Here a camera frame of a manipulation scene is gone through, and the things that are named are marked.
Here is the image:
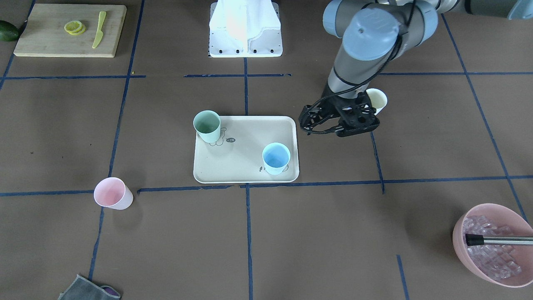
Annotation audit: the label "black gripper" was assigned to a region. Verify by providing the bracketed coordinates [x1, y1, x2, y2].
[299, 85, 367, 130]

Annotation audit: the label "yellow lemon slices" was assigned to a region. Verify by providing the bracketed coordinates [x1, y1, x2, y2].
[64, 20, 86, 36]

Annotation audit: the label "green cup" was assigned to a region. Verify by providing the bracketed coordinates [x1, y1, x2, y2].
[193, 110, 221, 144]

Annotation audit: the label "blue cup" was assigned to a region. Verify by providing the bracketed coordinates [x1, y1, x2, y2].
[262, 142, 291, 175]

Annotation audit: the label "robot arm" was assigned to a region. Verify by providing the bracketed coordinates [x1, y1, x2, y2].
[299, 0, 533, 137]

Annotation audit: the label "cream cup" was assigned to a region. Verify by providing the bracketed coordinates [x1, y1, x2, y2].
[366, 88, 388, 115]

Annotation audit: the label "dark green avocado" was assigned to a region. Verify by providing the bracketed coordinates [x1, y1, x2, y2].
[0, 20, 20, 42]

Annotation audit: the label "white camera pole base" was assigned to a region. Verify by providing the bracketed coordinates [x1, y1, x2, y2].
[208, 0, 283, 58]

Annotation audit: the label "pink cup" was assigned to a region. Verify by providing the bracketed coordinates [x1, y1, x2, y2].
[93, 177, 134, 210]

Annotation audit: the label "yellow-green plastic knife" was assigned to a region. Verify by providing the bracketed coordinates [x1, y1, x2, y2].
[92, 11, 107, 49]

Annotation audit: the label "pink bowl with ice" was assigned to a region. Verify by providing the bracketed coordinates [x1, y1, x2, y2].
[452, 203, 533, 288]

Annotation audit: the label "grey folded cloth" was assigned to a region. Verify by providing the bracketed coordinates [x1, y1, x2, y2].
[58, 275, 122, 300]

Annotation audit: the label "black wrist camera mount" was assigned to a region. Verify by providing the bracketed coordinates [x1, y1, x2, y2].
[334, 92, 381, 137]

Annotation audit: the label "wooden cutting board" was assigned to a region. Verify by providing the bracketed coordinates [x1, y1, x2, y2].
[14, 3, 127, 58]

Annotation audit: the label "cream rabbit tray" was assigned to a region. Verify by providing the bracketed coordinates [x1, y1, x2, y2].
[193, 116, 299, 184]

